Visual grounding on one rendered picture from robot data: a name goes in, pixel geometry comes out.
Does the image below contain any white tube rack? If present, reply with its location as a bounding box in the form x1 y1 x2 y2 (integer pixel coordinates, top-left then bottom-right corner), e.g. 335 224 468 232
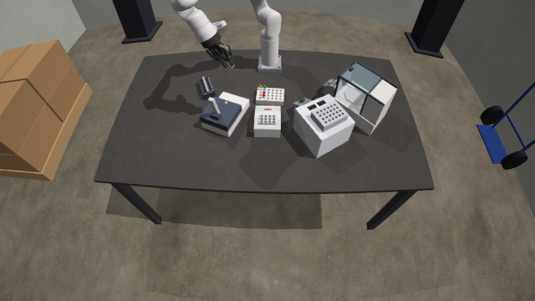
256 87 284 106

